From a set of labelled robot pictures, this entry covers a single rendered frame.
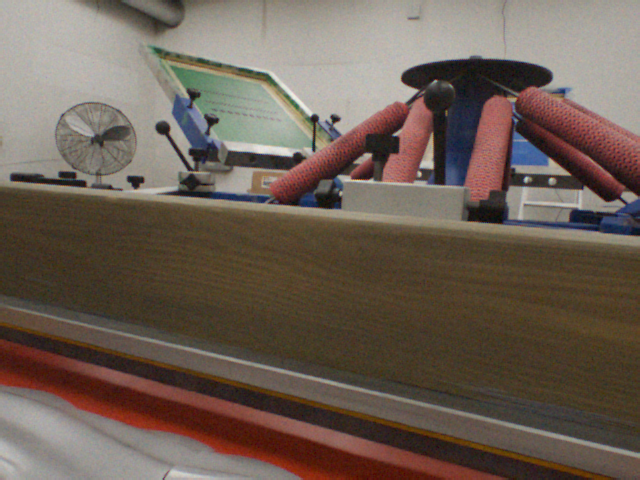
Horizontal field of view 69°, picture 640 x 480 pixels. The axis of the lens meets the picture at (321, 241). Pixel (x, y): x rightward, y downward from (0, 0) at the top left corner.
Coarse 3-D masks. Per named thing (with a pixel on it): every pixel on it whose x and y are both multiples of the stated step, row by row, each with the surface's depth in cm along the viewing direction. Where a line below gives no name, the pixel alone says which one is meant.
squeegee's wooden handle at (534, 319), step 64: (0, 192) 27; (64, 192) 25; (128, 192) 26; (0, 256) 27; (64, 256) 25; (128, 256) 23; (192, 256) 22; (256, 256) 21; (320, 256) 19; (384, 256) 18; (448, 256) 17; (512, 256) 17; (576, 256) 16; (128, 320) 24; (192, 320) 22; (256, 320) 21; (320, 320) 20; (384, 320) 19; (448, 320) 18; (512, 320) 17; (576, 320) 16; (448, 384) 18; (512, 384) 17; (576, 384) 16
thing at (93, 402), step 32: (0, 352) 29; (32, 352) 29; (32, 384) 25; (64, 384) 25; (96, 384) 26; (128, 384) 26; (160, 384) 26; (128, 416) 22; (160, 416) 23; (192, 416) 23; (224, 416) 23
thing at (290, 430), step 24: (240, 432) 22; (264, 432) 22; (288, 432) 22; (312, 432) 22; (336, 432) 22; (264, 456) 20; (288, 456) 20; (312, 456) 20; (336, 456) 20; (360, 456) 20; (384, 456) 21; (408, 456) 21
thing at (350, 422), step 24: (0, 336) 29; (24, 336) 28; (96, 360) 26; (120, 360) 26; (168, 384) 25; (192, 384) 24; (216, 384) 23; (264, 408) 22; (288, 408) 22; (312, 408) 21; (360, 432) 21; (384, 432) 20; (408, 432) 20; (432, 456) 20; (456, 456) 19; (480, 456) 19; (504, 456) 18
